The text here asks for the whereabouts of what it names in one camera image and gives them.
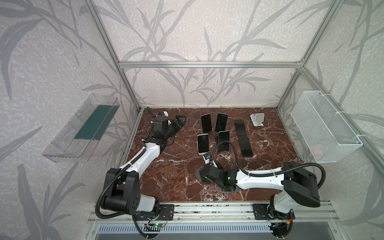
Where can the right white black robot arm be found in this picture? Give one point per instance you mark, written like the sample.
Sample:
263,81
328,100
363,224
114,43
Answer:
297,186

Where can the clear plastic wall bin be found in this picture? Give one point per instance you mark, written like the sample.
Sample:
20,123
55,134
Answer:
79,138

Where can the white wire mesh basket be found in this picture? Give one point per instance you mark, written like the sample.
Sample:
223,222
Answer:
327,134

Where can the black phone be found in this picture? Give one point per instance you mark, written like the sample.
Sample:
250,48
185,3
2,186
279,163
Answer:
206,123
245,146
240,128
221,122
223,137

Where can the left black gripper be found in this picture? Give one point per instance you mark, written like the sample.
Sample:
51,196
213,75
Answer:
173,125

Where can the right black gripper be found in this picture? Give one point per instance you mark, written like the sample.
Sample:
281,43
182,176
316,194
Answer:
205,175

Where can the white phone stand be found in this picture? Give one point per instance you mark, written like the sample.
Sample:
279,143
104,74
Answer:
257,119

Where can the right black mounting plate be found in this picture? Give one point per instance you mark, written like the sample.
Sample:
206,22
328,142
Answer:
268,212

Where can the green circuit board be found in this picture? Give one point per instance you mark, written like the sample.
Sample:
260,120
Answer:
155,226

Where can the grey round phone stand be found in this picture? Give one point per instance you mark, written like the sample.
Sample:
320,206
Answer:
198,173

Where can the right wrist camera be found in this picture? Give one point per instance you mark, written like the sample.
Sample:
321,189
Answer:
209,160

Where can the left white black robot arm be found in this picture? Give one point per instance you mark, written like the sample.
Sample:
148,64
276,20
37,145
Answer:
122,192

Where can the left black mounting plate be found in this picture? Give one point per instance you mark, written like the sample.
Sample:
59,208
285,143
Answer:
163,212

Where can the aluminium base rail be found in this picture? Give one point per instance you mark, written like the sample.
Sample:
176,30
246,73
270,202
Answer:
242,212

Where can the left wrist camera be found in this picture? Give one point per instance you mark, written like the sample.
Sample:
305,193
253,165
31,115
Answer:
164,113

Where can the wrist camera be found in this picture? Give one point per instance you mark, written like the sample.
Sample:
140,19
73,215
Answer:
164,113
209,160

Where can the black mounting plate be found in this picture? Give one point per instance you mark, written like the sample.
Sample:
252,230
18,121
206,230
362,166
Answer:
163,212
268,212

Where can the white framed phone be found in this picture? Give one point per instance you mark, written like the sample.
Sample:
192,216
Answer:
203,144

